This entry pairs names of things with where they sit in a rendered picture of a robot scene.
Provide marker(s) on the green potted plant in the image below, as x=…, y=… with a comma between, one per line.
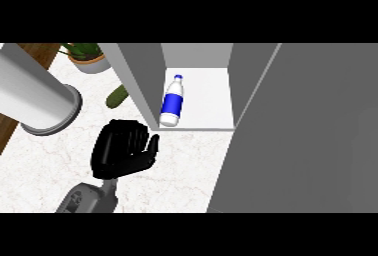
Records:
x=88, y=56

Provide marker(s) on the dark grey cabinet door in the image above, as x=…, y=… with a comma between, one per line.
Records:
x=300, y=133

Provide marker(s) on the white blue-labelled water bottle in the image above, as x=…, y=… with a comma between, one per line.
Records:
x=172, y=104

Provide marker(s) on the grey open cabinet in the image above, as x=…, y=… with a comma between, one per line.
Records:
x=197, y=90

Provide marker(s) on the green cucumber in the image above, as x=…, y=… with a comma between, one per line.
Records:
x=117, y=96

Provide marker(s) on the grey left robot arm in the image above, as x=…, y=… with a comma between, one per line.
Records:
x=91, y=198

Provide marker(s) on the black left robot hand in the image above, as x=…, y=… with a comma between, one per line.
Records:
x=122, y=151

